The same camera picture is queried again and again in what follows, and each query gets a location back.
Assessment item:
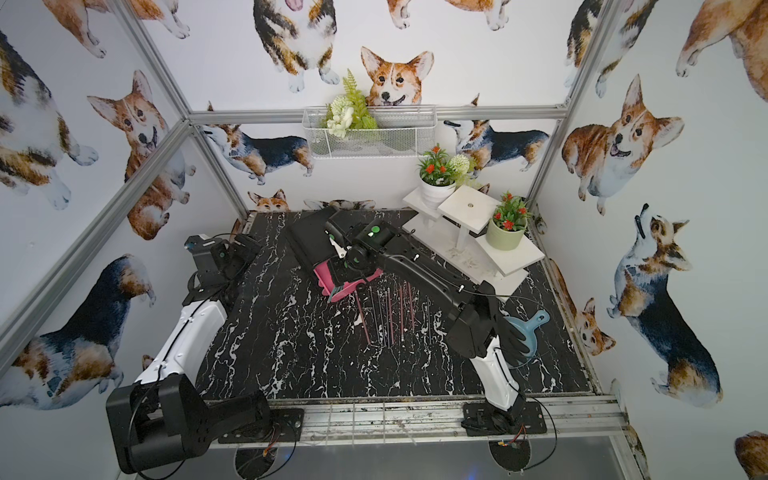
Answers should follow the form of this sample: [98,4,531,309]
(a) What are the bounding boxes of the green fern white flowers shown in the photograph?
[320,70,378,139]

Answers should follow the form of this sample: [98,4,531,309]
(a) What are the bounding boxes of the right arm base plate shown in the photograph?
[460,402,548,437]

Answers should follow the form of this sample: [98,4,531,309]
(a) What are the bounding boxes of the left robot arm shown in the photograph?
[106,234,274,478]

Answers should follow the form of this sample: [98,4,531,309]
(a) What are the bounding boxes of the white tiered display stand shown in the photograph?
[403,186,544,295]

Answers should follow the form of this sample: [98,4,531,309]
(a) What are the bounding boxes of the white wire wall basket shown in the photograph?
[302,105,437,159]

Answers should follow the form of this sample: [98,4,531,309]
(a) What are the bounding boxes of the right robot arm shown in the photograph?
[324,207,530,421]

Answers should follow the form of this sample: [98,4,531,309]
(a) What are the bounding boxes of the black drawer cabinet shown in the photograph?
[286,207,337,276]

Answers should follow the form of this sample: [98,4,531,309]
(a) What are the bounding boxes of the dark blue pencil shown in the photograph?
[398,284,405,343]

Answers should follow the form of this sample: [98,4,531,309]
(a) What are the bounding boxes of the red pencil with eraser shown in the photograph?
[406,283,415,332]

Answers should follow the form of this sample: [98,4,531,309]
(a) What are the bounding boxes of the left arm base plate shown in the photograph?
[217,408,305,444]

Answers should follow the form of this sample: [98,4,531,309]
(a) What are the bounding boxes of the white pot red flowers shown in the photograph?
[419,144,475,209]

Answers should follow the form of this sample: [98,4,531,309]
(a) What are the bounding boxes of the green pot red flowers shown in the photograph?
[486,192,530,251]

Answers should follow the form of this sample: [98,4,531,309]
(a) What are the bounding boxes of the pink top drawer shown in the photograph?
[313,258,383,303]

